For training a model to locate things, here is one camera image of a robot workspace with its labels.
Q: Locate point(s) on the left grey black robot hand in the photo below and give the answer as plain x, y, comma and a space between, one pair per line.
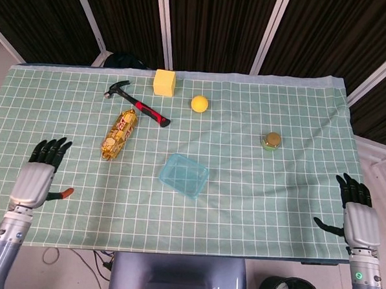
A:
32, 183

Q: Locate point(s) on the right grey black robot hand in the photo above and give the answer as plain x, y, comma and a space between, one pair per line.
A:
362, 224

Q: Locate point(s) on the clear blue plastic container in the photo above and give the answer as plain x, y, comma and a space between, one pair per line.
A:
184, 176

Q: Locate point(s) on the small green jar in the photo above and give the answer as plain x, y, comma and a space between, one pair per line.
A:
271, 141

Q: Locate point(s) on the gold foil snack package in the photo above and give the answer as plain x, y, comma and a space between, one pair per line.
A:
119, 134

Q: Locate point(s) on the green white checkered tablecloth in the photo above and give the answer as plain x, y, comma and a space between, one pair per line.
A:
242, 186

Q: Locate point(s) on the black red claw hammer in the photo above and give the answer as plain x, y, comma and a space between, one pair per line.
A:
143, 109

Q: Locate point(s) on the black bag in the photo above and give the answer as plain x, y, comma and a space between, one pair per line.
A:
124, 60

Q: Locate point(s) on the yellow sponge cube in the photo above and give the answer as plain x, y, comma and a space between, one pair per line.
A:
164, 83

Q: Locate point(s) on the yellow ball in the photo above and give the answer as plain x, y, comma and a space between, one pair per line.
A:
199, 103

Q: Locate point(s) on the white partition frame post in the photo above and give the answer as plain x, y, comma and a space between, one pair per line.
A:
7, 42
378, 75
270, 32
163, 26
89, 17

